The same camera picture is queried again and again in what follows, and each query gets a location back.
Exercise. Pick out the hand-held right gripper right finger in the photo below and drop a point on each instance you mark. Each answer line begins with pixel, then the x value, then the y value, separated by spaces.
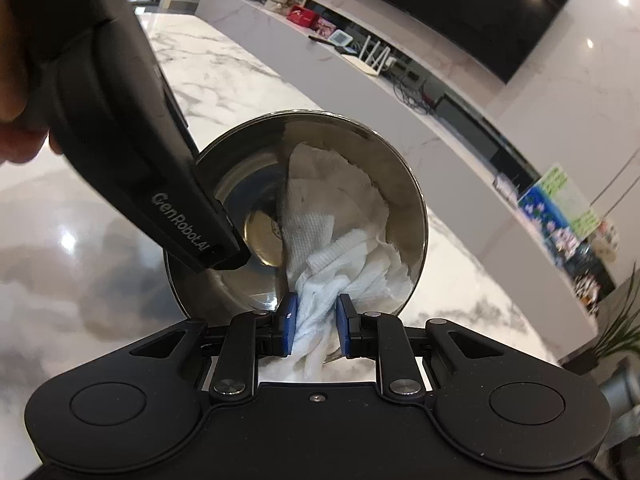
pixel 345 330

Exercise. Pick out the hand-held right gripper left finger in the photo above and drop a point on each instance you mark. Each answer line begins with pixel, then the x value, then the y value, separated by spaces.
pixel 287 327

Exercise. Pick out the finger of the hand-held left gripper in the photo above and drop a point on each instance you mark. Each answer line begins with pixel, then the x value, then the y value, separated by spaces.
pixel 232 247

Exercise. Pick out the stainless steel bowl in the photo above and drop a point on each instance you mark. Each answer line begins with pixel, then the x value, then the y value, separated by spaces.
pixel 250 195

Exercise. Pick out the white paper towel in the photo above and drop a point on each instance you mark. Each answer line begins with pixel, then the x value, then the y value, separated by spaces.
pixel 325 195

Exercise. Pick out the person's left hand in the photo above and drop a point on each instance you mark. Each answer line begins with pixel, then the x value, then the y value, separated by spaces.
pixel 12 85

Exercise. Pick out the red box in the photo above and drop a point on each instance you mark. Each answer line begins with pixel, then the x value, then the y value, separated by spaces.
pixel 302 16

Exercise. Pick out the white router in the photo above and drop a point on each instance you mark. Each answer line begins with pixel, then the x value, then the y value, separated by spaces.
pixel 364 67

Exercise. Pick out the black brush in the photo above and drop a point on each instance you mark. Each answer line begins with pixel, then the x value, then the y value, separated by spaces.
pixel 324 40

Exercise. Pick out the pink photo box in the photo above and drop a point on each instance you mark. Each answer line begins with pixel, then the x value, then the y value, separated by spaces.
pixel 325 26

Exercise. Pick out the small white display device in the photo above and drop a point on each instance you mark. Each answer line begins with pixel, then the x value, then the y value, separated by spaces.
pixel 340 39

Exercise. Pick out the cow figurines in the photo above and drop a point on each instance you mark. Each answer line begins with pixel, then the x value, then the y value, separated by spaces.
pixel 592 287

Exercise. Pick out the long-leaf potted plant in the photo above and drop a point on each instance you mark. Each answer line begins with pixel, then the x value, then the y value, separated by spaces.
pixel 622 330

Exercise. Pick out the decorated white plate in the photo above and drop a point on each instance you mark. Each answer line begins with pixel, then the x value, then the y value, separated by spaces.
pixel 607 237

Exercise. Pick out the black wall television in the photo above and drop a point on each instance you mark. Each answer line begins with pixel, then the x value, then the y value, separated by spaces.
pixel 450 5

